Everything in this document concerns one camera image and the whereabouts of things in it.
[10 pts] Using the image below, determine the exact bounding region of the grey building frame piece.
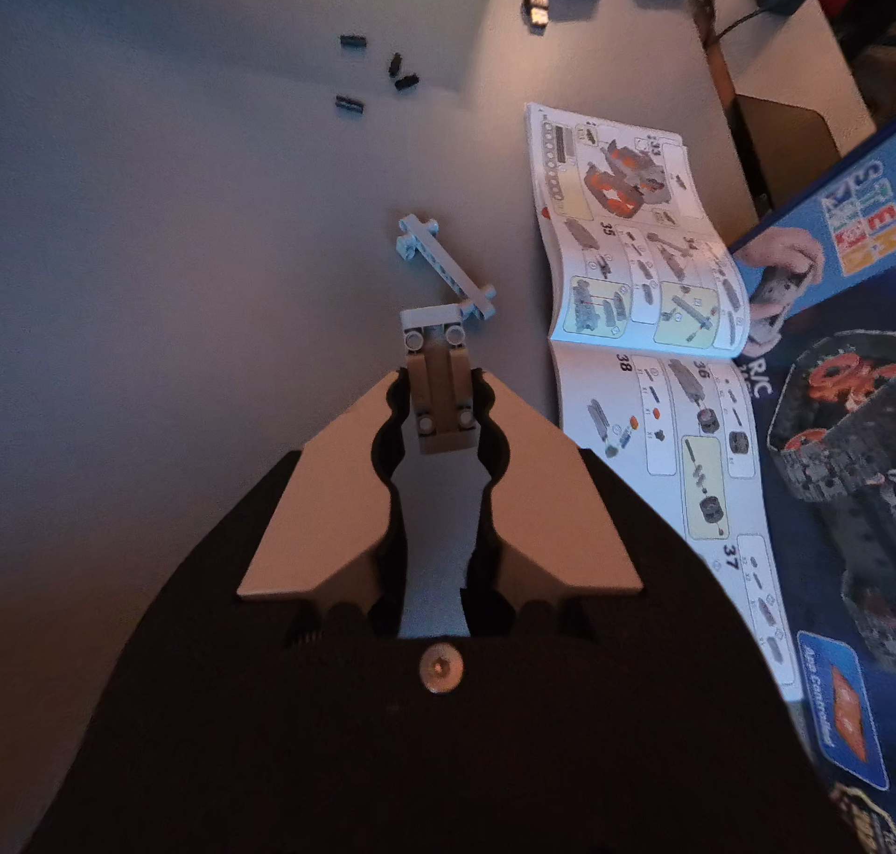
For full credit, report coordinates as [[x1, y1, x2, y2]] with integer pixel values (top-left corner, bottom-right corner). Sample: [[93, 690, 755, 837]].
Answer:
[[400, 305, 483, 456]]

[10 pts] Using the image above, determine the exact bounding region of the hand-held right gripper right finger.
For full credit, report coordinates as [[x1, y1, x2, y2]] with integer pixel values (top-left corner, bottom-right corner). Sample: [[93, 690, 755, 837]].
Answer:
[[462, 368, 644, 637]]

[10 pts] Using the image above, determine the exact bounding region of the white table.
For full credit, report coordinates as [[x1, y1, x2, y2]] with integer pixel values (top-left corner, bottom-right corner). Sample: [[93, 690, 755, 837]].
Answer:
[[707, 0, 877, 162]]

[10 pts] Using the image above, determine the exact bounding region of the black cable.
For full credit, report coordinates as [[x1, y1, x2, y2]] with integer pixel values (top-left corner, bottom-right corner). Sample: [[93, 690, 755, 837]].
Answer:
[[714, 4, 767, 47]]

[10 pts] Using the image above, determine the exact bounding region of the grey long cross beam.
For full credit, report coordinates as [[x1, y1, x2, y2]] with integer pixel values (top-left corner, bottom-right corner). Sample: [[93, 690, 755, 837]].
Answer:
[[395, 214, 499, 322]]

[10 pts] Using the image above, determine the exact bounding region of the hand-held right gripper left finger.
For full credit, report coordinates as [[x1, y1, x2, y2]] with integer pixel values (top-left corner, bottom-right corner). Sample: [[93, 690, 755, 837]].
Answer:
[[237, 370, 415, 634]]

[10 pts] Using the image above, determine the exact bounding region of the open instruction booklet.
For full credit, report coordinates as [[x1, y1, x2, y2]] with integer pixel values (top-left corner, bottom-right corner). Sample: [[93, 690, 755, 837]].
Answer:
[[524, 102, 805, 702]]

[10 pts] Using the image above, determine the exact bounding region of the blue toy kit box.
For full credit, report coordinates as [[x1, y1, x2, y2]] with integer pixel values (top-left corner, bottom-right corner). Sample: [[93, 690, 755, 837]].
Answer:
[[728, 123, 896, 854]]

